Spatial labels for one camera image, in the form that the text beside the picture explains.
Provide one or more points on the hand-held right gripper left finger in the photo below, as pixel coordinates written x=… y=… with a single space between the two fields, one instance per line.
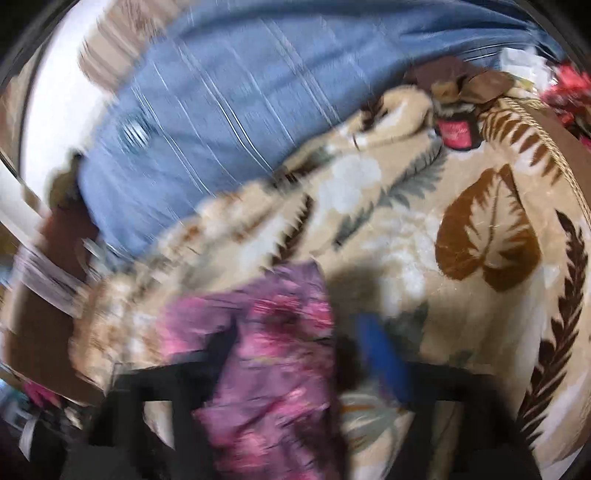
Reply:
x=152 y=415

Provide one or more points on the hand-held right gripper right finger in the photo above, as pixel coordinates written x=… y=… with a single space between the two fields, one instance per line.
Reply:
x=383 y=355

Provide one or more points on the purple floral shirt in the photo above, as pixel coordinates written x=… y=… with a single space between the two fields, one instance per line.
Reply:
x=272 y=364

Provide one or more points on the beige leaf-print blanket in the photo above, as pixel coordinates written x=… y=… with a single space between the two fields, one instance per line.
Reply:
x=461 y=230

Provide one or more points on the grey patterned cloth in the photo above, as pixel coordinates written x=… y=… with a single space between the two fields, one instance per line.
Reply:
x=46 y=277

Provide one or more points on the blue plaid quilt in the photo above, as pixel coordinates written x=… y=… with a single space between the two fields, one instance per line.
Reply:
x=240 y=106

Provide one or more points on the brown cloth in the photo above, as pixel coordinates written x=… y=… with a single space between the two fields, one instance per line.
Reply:
x=466 y=78

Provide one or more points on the striped floral cushion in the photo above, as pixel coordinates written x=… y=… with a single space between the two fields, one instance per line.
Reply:
x=120 y=50

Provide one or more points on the brown padded bed frame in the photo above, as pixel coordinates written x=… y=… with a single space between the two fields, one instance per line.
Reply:
x=41 y=332

